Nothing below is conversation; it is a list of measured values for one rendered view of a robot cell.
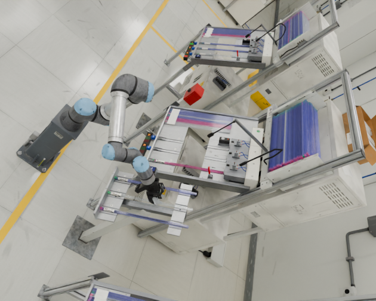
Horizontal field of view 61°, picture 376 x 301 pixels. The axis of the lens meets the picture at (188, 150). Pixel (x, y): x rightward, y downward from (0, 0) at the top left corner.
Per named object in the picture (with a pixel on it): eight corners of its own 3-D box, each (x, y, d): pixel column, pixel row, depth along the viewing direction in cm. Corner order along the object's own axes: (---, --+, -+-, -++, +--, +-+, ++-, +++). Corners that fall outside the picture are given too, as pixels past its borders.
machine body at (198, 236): (120, 220, 270) (167, 199, 231) (147, 160, 317) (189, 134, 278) (175, 256, 295) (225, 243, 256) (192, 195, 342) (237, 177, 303)
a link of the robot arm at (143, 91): (87, 107, 209) (135, 70, 172) (108, 113, 218) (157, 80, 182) (86, 124, 205) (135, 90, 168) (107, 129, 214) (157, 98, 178)
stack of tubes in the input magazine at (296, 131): (268, 170, 190) (309, 153, 173) (272, 116, 224) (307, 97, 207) (280, 182, 195) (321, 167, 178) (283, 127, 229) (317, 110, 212)
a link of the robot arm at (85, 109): (68, 103, 201) (79, 92, 192) (88, 109, 210) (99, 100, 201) (68, 120, 196) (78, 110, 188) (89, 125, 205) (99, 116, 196)
